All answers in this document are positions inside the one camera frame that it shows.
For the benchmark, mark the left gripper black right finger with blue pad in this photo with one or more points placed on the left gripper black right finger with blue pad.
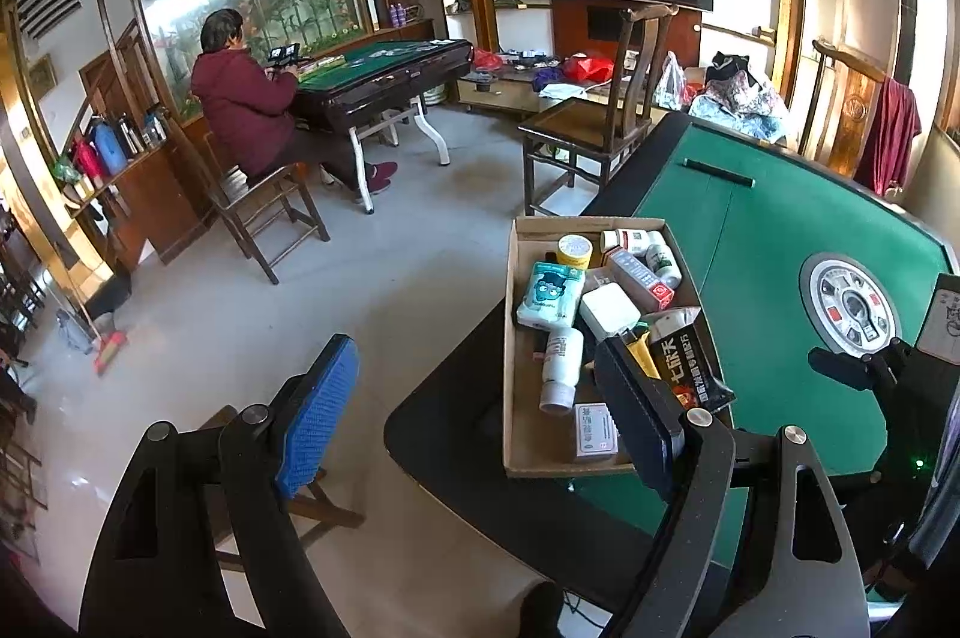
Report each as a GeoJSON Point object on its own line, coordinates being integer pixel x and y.
{"type": "Point", "coordinates": [664, 444]}

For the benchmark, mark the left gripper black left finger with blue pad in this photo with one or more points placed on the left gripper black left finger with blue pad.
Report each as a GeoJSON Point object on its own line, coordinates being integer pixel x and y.
{"type": "Point", "coordinates": [288, 447]}

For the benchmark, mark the black Chinese text sachet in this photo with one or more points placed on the black Chinese text sachet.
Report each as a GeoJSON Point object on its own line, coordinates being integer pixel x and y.
{"type": "Point", "coordinates": [679, 343]}

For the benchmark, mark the white plastic bottle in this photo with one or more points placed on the white plastic bottle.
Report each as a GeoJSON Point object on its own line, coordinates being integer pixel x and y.
{"type": "Point", "coordinates": [561, 369]}

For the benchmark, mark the white power adapter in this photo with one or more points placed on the white power adapter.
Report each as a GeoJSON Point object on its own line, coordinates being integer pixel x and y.
{"type": "Point", "coordinates": [607, 311]}

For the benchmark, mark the grey red 502 glue box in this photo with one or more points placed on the grey red 502 glue box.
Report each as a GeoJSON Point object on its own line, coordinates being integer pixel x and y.
{"type": "Point", "coordinates": [646, 290]}

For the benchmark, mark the teal white tissue pack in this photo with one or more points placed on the teal white tissue pack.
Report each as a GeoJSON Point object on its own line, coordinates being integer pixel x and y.
{"type": "Point", "coordinates": [552, 296]}

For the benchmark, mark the white cup shaped jar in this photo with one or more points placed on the white cup shaped jar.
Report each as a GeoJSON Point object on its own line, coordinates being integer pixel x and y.
{"type": "Point", "coordinates": [660, 258]}

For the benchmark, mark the white jar red label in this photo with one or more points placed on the white jar red label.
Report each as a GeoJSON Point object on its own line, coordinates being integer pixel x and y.
{"type": "Point", "coordinates": [635, 241]}

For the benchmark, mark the round yellow rimmed tin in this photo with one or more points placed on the round yellow rimmed tin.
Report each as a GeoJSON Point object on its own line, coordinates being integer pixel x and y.
{"type": "Point", "coordinates": [574, 250]}

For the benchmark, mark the small white medicine box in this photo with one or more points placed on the small white medicine box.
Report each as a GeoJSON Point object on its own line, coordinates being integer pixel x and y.
{"type": "Point", "coordinates": [595, 434]}

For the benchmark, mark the yellow foil packet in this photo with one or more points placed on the yellow foil packet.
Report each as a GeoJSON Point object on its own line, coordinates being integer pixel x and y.
{"type": "Point", "coordinates": [637, 343]}

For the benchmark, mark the round grey table centre panel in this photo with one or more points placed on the round grey table centre panel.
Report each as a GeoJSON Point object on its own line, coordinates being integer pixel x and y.
{"type": "Point", "coordinates": [848, 307]}

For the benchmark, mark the wooden chair under person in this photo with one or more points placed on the wooden chair under person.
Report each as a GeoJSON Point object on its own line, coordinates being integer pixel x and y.
{"type": "Point", "coordinates": [248, 207]}

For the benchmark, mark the black strip on table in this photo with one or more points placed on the black strip on table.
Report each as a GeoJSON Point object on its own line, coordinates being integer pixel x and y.
{"type": "Point", "coordinates": [720, 173]}

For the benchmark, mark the dark red hanging cloth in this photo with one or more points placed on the dark red hanging cloth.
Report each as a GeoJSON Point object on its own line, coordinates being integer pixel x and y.
{"type": "Point", "coordinates": [884, 162]}

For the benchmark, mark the wooden chair near table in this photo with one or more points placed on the wooden chair near table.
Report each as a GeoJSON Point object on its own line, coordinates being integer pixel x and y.
{"type": "Point", "coordinates": [579, 139]}

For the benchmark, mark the seated person maroon jacket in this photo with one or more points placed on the seated person maroon jacket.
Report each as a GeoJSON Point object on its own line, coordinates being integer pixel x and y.
{"type": "Point", "coordinates": [248, 110]}

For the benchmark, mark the wooden chair with cloth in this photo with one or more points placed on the wooden chair with cloth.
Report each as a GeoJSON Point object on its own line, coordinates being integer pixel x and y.
{"type": "Point", "coordinates": [842, 108]}

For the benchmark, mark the dark mahjong table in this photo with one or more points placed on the dark mahjong table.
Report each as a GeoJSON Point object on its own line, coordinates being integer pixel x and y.
{"type": "Point", "coordinates": [369, 90]}

